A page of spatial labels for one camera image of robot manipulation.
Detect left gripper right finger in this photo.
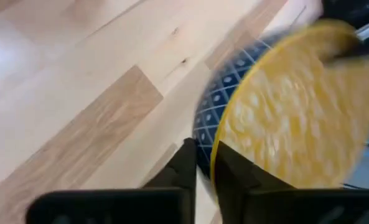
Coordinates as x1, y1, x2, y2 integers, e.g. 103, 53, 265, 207
214, 141, 369, 224

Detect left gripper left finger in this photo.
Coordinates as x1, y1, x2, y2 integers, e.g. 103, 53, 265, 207
25, 138, 199, 224

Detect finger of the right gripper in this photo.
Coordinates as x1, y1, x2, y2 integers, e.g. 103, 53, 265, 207
325, 37, 369, 63

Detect yellow patterned bowl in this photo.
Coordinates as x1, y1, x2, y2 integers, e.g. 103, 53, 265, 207
192, 18, 369, 202

